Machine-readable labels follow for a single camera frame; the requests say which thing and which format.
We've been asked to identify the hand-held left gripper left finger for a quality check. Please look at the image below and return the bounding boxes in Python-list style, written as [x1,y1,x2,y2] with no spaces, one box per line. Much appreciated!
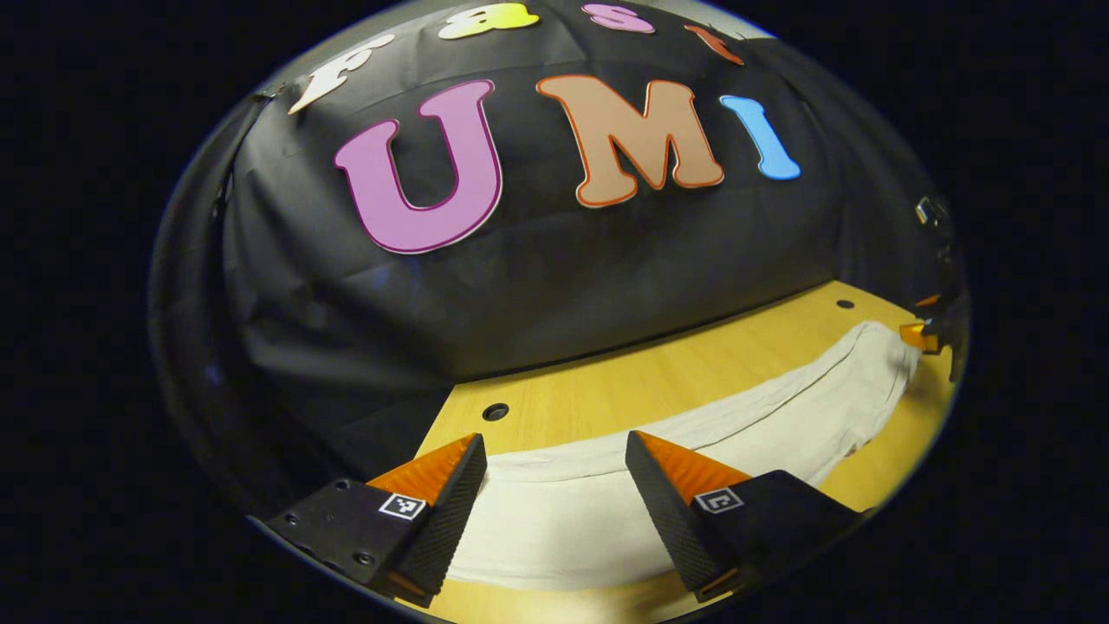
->
[264,432,489,608]

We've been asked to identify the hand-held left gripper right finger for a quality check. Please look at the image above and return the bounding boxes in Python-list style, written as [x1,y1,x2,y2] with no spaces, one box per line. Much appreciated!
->
[625,429,864,603]

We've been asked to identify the black backdrop cloth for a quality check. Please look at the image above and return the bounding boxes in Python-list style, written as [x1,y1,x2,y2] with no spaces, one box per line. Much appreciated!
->
[147,0,964,521]

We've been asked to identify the white jeans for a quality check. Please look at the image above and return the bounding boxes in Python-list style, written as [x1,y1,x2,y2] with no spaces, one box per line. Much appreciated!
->
[445,321,922,594]

